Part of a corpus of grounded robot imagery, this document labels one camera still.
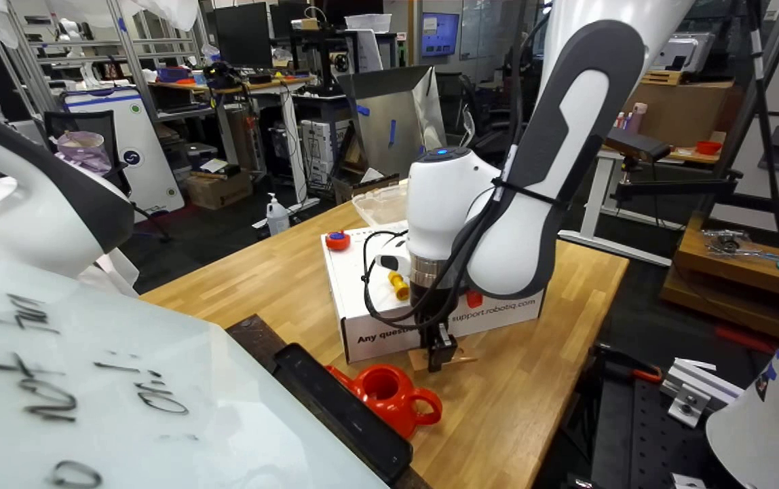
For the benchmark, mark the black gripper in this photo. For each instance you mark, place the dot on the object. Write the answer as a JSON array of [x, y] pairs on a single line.
[[433, 309]]

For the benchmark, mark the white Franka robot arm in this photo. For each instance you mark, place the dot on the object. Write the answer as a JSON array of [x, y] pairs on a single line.
[[532, 227]]

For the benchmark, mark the white cardboard box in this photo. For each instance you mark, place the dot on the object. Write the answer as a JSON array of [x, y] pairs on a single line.
[[350, 309]]

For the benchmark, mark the clear plastic case cover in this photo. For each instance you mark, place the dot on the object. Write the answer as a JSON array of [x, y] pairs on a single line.
[[377, 207]]

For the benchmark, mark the small cardboard box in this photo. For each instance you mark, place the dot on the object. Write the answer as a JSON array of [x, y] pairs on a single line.
[[215, 192]]

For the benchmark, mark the large brown cardboard box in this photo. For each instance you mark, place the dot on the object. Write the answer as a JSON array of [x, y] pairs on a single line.
[[696, 113]]

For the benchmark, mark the white curved machine cover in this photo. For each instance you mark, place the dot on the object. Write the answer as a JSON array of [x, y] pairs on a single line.
[[35, 218]]

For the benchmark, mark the yellow toy bolt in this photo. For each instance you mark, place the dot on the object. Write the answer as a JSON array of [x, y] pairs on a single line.
[[400, 289]]

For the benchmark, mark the black bar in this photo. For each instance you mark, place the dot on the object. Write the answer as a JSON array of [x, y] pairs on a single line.
[[343, 418]]

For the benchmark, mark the red round cap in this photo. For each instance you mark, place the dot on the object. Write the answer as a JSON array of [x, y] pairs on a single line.
[[336, 244]]

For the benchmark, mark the black and red tool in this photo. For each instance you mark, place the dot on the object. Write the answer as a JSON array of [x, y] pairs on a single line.
[[627, 367]]

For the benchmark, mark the black perforated breadboard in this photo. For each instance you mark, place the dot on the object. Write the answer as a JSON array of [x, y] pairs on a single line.
[[633, 443]]

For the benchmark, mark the hand sanitizer bottle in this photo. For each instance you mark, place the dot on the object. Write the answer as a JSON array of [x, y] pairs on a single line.
[[277, 218]]

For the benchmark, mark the white standing desk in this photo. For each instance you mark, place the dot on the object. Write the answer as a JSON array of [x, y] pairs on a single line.
[[597, 195]]

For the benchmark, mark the grey panel with blue tape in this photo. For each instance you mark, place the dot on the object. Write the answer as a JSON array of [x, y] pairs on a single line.
[[389, 126]]

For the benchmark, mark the silver metal brackets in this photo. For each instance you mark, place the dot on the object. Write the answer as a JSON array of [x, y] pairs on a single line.
[[700, 389]]

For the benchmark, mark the desk with white leg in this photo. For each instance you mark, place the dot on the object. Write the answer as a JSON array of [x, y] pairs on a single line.
[[290, 136]]

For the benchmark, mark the black flat device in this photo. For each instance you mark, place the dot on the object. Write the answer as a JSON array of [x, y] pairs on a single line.
[[635, 145]]

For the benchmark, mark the low wooden shelf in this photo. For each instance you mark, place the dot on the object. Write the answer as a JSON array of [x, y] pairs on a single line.
[[723, 289]]

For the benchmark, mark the blue screen monitor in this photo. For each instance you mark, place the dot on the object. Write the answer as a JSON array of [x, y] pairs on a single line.
[[437, 37]]

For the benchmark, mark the red bowl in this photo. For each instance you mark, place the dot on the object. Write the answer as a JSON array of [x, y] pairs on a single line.
[[705, 149]]

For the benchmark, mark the white dome shaped housing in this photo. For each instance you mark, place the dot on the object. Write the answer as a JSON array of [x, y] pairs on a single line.
[[777, 426]]

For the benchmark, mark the white board with writing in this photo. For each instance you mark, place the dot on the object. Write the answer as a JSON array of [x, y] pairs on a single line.
[[89, 389]]

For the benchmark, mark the white machine with blue trim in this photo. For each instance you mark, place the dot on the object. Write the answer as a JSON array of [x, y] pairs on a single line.
[[146, 154]]

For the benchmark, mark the black computer monitor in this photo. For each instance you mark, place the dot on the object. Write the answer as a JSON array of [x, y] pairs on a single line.
[[240, 37]]

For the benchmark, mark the white printer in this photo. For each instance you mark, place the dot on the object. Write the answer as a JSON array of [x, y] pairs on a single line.
[[686, 56]]

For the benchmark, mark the purple plastic bag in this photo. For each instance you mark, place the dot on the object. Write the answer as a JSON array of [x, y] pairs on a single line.
[[84, 154]]

